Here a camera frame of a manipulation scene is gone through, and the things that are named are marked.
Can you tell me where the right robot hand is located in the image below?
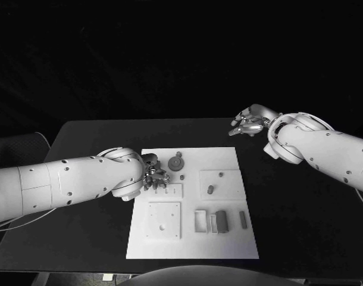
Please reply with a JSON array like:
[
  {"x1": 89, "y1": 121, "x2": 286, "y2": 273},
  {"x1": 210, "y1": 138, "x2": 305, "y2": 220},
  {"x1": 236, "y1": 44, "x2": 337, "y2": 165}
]
[{"x1": 227, "y1": 104, "x2": 280, "y2": 138}]

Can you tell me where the white task board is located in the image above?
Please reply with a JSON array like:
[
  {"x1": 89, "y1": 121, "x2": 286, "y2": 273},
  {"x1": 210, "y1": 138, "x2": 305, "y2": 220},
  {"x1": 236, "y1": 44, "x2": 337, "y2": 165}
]
[{"x1": 125, "y1": 147, "x2": 260, "y2": 260}]

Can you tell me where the large grey cylinder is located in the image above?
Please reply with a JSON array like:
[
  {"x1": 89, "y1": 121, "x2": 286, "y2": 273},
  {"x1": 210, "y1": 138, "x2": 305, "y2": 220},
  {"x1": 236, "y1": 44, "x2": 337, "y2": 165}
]
[{"x1": 216, "y1": 210, "x2": 230, "y2": 234}]

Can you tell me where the dark chair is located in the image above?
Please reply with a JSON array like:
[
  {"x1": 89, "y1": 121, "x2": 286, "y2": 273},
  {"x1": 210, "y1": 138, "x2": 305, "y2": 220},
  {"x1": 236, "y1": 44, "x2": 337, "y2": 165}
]
[{"x1": 0, "y1": 132, "x2": 51, "y2": 173}]

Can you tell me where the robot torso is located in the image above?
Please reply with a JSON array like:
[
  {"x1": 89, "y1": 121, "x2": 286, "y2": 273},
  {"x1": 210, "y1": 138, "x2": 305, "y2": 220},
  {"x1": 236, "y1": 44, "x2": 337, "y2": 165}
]
[{"x1": 115, "y1": 265, "x2": 301, "y2": 286}]

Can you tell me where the grey gear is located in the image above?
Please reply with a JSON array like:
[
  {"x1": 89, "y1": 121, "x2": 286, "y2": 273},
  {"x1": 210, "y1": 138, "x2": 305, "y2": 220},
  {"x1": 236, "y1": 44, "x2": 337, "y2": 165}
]
[{"x1": 167, "y1": 156, "x2": 185, "y2": 172}]

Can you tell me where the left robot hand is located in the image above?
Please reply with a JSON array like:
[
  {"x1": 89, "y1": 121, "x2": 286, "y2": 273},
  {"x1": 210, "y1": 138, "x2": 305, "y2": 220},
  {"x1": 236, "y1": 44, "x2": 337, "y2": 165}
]
[{"x1": 139, "y1": 153, "x2": 171, "y2": 192}]

